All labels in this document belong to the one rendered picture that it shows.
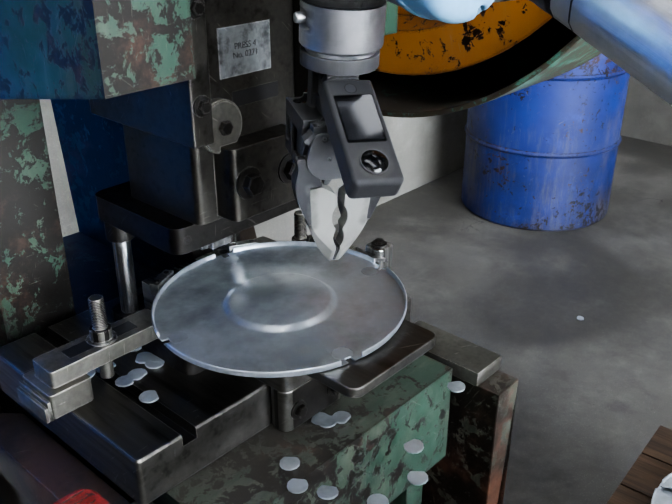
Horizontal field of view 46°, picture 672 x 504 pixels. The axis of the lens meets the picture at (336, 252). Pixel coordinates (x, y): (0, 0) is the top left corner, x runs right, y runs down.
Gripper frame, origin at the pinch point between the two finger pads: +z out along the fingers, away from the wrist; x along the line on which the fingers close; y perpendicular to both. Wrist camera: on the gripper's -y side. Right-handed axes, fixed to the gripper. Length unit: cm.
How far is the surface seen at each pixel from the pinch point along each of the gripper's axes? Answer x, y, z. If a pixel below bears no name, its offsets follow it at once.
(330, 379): 2.4, -7.2, 10.1
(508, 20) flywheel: -28.3, 21.8, -16.0
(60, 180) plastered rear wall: 30, 136, 56
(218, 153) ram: 9.6, 10.6, -6.9
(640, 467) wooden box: -57, 7, 54
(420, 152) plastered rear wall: -111, 212, 95
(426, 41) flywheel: -22.4, 31.8, -10.7
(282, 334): 4.9, 1.7, 10.7
